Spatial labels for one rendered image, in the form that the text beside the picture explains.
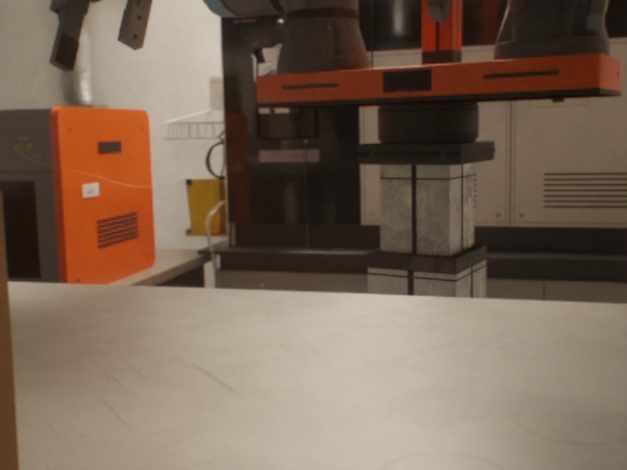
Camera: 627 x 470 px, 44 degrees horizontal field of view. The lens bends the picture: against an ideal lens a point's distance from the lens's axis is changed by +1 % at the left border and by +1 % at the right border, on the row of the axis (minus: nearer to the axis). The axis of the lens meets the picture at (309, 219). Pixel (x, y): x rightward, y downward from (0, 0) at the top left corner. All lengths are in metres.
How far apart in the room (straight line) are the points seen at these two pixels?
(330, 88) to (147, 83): 2.49
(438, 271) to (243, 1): 0.53
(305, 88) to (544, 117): 1.01
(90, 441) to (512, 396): 0.26
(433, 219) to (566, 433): 0.71
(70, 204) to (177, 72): 1.84
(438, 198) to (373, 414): 0.69
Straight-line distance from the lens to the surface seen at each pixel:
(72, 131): 1.83
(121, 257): 2.02
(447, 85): 1.12
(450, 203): 1.15
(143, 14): 0.95
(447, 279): 1.15
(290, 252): 2.14
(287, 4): 1.28
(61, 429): 0.51
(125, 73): 3.69
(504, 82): 1.09
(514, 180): 2.11
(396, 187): 1.17
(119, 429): 0.50
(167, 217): 3.62
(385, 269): 1.18
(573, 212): 2.12
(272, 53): 2.15
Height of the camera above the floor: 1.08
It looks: 7 degrees down
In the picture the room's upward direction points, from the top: 1 degrees counter-clockwise
